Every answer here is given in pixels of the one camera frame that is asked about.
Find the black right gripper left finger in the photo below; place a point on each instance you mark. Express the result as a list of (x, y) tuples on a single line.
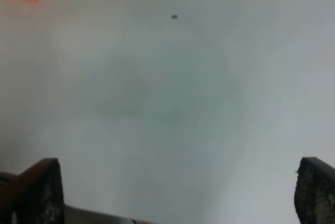
[(33, 196)]

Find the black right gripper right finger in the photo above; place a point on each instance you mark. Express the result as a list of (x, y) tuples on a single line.
[(314, 192)]

